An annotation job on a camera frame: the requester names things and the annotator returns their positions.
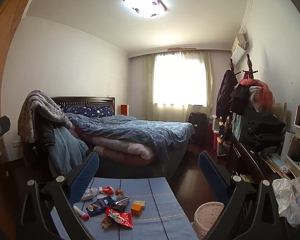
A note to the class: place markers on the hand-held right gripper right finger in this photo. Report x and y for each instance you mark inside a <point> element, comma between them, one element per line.
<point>212,172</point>

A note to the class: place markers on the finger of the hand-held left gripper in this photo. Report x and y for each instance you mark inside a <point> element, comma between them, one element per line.
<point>0,128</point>

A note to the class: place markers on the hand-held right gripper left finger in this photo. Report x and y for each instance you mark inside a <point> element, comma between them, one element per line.
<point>83,177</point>

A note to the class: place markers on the blue biscuit packet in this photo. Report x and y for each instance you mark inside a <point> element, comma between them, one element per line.
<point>100,206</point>

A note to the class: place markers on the pink dotted trash bin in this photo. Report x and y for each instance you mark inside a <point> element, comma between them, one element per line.
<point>206,217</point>

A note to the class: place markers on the white tissue packet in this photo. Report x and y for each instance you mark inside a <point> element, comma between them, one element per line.
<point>88,195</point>

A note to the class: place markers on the red and white wrapper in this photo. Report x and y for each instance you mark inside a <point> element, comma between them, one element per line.
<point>107,190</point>

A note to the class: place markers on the light blue fleece blanket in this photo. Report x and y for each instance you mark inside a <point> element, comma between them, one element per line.
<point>65,150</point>

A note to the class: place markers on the colourful printed lighter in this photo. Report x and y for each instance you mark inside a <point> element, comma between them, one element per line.
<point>80,212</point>

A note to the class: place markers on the small orange wrapper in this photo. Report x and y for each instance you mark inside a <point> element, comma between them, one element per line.
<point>118,192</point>

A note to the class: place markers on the grey knitted blanket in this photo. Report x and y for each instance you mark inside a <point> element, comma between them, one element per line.
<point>40,110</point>

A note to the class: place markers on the dark chair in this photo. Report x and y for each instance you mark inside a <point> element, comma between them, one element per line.
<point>38,152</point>

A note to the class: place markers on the dark foil wrapper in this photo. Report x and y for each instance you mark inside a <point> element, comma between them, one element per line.
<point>121,203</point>

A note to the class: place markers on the black suitcase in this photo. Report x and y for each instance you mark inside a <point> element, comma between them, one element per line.
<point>197,127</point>

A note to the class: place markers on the folded pink and red quilt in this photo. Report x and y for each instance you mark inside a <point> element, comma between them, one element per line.
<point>125,150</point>

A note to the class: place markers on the teal printed bag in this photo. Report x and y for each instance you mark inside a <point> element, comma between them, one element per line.
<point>238,127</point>

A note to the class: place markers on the red snack packet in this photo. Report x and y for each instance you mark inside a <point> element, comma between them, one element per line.
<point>120,217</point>

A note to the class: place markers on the bed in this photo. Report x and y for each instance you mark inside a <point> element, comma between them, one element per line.
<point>140,170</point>

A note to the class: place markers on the small orange box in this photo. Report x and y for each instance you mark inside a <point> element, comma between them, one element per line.
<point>136,209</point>

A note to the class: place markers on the beige block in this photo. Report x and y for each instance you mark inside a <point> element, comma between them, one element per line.
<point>140,203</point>

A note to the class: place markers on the stack of dark folded clothes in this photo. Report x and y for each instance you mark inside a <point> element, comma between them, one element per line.
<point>262,132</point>

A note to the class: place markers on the star print pillow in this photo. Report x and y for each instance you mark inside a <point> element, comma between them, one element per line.
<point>95,111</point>

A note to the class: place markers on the folded red purple duvet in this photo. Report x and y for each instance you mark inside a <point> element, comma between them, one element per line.
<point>140,130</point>

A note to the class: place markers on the orange wooden wardrobe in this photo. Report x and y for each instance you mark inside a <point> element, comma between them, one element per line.
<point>5,55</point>

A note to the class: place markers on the dark wooden headboard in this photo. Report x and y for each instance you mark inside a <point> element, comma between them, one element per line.
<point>90,101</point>

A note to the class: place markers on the black garment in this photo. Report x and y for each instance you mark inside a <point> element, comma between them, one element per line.
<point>238,100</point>

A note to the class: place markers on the dark hanging coat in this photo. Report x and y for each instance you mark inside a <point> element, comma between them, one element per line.
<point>225,95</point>

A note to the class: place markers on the orange wooden cabinet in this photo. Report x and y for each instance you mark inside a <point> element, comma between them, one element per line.
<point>124,110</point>

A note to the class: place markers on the white plastic bag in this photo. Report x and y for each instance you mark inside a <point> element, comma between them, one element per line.
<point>287,197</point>

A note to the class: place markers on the white cloth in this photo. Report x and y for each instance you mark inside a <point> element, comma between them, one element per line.
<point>256,96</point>

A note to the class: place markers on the cream board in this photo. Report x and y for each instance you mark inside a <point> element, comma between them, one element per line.
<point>280,112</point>

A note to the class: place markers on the red mesh cloth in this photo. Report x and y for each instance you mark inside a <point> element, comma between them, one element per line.
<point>265,92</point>

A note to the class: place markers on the sheer cream curtain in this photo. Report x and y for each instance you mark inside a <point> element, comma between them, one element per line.
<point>180,80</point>

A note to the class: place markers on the wooden coat rack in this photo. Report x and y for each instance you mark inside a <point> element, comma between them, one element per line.
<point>232,66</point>
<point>249,65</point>

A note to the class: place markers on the white air conditioner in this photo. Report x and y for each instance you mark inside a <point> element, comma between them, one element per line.
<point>237,53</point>

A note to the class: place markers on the square ceiling light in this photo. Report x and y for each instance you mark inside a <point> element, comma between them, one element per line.
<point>143,2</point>

